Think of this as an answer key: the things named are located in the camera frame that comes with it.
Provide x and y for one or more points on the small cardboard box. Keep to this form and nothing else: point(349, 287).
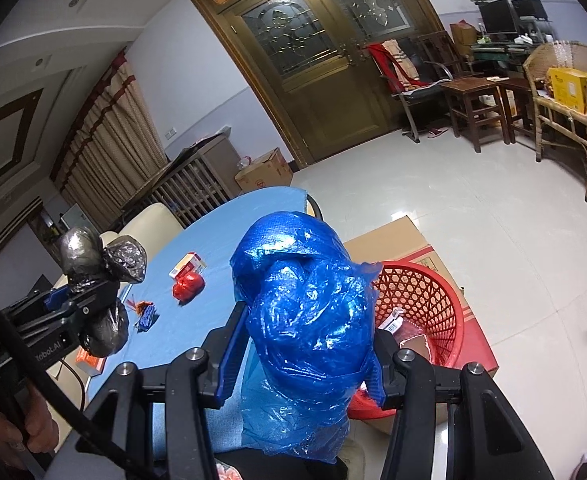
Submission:
point(268, 172)

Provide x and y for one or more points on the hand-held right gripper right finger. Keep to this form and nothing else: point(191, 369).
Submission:
point(381, 375)

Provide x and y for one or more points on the orange plastic wrapper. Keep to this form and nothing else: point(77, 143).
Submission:
point(141, 304)

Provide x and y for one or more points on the wicker chair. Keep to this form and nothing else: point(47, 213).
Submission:
point(563, 55)

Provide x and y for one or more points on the person's left hand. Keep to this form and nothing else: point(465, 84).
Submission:
point(40, 425)

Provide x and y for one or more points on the grey plastic bag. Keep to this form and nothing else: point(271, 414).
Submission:
point(78, 255)

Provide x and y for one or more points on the yellow box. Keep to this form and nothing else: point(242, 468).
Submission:
point(571, 87)

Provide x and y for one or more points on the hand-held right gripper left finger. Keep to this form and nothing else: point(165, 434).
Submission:
point(228, 355)

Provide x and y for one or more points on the black computer monitor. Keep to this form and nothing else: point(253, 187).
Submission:
point(497, 17)
point(531, 8)

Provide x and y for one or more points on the white refrigerator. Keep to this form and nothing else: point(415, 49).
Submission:
point(79, 217)

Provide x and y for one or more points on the red plastic basket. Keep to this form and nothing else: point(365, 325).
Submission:
point(438, 310)

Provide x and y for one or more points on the blue toothpaste box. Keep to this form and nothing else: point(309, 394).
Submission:
point(146, 318)

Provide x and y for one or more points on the wooden crib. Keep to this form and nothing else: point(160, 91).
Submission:
point(198, 180)

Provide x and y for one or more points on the orange white carton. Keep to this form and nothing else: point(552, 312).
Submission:
point(89, 360)

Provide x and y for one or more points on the clear plastic bottle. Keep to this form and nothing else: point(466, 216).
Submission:
point(244, 162)

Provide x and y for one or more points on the slipper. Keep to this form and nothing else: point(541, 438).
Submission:
point(437, 132)

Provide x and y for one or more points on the metal chair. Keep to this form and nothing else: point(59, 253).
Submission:
point(423, 91)

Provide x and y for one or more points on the red cloth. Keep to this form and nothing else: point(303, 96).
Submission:
point(381, 57)

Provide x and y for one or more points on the beige striped cloth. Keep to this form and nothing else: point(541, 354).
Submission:
point(403, 55)

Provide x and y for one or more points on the small orange white box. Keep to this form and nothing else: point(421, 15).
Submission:
point(186, 264)

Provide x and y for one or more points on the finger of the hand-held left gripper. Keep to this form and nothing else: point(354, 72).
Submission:
point(55, 299)
point(80, 319)

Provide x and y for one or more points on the white medicine box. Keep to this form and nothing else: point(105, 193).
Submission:
point(391, 321)

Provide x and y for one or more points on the dark display cabinet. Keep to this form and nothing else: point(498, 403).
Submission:
point(48, 230)

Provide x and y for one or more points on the beige leather sofa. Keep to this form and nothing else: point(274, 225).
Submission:
point(148, 220)

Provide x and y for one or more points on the large cardboard box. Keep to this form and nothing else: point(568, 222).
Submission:
point(398, 240)

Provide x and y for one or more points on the wooden armchair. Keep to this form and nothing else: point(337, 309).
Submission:
point(438, 45)

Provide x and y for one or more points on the dark wooden stool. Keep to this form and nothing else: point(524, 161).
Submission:
point(518, 85)

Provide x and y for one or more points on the red plastic bag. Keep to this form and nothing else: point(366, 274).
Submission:
point(188, 286)

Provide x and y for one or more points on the white wall switch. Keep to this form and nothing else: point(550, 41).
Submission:
point(170, 134)

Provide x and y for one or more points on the wooden double door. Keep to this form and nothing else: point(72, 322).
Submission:
point(313, 85)

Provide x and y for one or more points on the glass desk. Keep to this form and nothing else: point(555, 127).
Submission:
point(503, 50)

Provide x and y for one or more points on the beige striped curtains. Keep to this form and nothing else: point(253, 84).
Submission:
point(103, 150)

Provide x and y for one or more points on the blue plastic bag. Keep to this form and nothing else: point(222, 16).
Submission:
point(303, 310)

